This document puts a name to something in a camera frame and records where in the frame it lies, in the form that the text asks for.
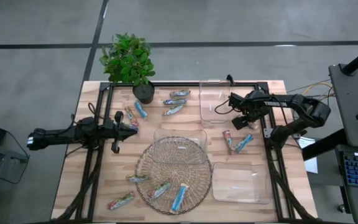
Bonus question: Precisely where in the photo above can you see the clear plastic bin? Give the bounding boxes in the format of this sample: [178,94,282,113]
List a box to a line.
[198,80,241,128]
[152,128,208,165]
[211,161,272,205]

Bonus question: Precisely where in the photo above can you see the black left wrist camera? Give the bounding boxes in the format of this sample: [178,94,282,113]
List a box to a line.
[114,110,125,125]

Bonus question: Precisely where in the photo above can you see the white paper sheet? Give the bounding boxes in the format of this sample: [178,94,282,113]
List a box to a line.
[298,136,319,174]

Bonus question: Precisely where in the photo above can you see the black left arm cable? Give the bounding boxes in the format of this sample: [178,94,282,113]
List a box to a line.
[70,101,105,125]

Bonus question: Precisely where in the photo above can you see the green blue granola bar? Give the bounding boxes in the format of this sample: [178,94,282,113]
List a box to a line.
[126,174,150,184]
[147,179,173,200]

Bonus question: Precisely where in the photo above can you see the round woven placemat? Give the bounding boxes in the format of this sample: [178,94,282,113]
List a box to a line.
[134,136,213,216]

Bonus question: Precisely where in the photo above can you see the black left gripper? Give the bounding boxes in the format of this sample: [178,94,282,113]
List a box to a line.
[99,123,139,154]

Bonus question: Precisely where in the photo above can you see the green potted plant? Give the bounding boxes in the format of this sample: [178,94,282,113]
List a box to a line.
[99,32,157,105]

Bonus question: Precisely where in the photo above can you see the grey equipment cart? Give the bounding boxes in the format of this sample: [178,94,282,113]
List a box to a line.
[301,63,358,224]

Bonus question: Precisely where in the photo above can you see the black metal table frame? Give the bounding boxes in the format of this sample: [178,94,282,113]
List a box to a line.
[53,81,318,223]

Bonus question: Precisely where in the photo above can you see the red green granola bar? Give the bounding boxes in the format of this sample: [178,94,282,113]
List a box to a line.
[222,129,237,156]
[107,190,135,211]
[124,106,140,128]

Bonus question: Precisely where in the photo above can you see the yellow cable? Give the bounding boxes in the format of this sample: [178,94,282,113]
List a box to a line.
[301,81,334,96]

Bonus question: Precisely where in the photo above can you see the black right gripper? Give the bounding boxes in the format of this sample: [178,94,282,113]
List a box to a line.
[228,91,262,131]

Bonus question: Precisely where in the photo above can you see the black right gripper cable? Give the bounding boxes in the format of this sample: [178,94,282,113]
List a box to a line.
[214,98,233,115]

